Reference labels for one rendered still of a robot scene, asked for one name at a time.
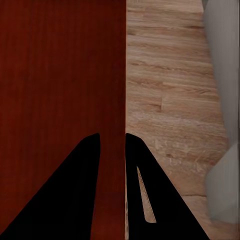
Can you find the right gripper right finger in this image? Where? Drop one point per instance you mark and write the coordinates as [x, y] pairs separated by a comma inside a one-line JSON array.
[[174, 219]]

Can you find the storage box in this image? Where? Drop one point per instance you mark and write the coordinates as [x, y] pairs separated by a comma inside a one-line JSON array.
[[62, 79]]

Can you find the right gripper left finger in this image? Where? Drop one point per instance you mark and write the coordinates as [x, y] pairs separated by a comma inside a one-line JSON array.
[[63, 208]]

